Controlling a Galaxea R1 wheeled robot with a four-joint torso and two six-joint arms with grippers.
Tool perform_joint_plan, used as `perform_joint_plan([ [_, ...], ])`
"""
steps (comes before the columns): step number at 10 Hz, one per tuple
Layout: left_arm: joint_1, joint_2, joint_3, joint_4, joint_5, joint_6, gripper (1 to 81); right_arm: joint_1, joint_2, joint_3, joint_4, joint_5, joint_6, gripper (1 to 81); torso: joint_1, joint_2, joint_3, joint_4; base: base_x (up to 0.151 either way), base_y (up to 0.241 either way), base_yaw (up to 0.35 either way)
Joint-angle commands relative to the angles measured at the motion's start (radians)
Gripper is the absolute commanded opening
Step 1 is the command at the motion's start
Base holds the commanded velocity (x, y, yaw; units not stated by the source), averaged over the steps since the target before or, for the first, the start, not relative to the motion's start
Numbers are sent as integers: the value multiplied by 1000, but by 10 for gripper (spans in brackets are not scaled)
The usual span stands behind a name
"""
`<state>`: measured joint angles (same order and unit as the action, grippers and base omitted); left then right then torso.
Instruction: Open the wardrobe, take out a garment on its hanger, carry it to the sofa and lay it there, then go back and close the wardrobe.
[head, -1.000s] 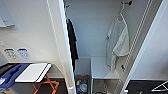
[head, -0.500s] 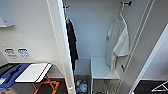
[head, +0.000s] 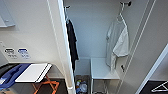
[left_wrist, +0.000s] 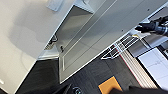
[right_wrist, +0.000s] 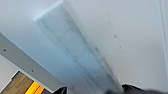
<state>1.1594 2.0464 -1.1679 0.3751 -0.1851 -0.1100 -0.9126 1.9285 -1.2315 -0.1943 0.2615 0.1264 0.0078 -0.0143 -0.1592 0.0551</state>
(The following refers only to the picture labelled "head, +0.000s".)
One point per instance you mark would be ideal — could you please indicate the white flat board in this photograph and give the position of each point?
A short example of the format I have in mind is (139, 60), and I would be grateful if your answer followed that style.
(33, 72)

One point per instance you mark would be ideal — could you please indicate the white round item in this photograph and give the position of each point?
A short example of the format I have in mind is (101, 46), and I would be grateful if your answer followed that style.
(83, 88)

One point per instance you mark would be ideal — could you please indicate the orange metal frame stand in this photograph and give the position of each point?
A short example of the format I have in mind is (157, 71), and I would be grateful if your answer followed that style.
(50, 82)

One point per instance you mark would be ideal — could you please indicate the mesh storage basket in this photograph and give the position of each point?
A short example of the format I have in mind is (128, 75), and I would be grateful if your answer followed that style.
(77, 79)

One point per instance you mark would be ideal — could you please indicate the white wall switch plate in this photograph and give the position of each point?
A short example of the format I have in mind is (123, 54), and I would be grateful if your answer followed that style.
(1, 45)

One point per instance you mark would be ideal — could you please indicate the white inner shelf box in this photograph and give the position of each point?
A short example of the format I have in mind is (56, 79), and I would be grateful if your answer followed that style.
(101, 68)

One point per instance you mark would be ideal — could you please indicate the black hanging garment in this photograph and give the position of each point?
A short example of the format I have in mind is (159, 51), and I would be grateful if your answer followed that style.
(72, 43)

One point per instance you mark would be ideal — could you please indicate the white hanging shirt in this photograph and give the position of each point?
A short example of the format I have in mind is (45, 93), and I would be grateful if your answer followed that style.
(115, 43)

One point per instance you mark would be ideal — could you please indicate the small black door latch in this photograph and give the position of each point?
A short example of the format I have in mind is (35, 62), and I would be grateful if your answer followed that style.
(122, 68)

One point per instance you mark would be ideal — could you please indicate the white wardrobe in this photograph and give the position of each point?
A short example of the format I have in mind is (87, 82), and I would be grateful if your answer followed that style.
(93, 33)

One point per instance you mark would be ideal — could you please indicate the white wall sign blue print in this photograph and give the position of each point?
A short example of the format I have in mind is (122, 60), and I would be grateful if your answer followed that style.
(23, 53)

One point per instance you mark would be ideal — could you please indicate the black wardrobe hook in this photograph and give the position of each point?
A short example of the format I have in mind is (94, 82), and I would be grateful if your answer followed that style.
(67, 6)
(126, 3)

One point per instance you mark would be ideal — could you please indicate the white clothes hanger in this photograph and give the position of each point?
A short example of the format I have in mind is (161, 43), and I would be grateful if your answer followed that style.
(121, 16)
(67, 16)

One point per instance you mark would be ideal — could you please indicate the white wall cabinet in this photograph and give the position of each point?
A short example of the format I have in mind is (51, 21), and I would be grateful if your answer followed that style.
(6, 13)

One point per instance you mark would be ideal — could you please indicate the blue plastic tray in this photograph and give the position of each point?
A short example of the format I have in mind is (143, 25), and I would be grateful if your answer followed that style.
(12, 76)

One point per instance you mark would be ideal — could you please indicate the white wall sign dark print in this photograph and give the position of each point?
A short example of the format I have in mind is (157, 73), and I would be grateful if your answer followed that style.
(10, 53)

